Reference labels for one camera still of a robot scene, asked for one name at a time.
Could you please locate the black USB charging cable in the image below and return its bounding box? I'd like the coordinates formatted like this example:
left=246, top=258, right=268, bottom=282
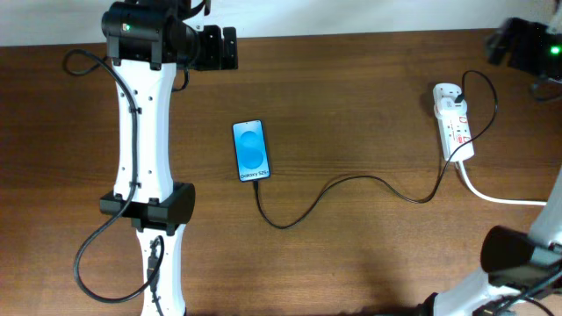
left=252, top=69, right=499, bottom=230

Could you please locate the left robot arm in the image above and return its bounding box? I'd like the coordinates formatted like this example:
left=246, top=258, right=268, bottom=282
left=100, top=1, right=238, bottom=315

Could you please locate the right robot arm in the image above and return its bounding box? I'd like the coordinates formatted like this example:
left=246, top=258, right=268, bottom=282
left=412, top=2, right=561, bottom=316

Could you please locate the white USB charger plug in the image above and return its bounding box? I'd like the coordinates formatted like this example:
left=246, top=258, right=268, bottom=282
left=434, top=97, right=467, bottom=119

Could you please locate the white power strip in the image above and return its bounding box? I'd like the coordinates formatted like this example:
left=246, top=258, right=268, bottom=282
left=433, top=83, right=474, bottom=162

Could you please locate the blue Samsung Galaxy smartphone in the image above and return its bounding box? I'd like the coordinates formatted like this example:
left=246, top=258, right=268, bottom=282
left=232, top=119, right=270, bottom=183

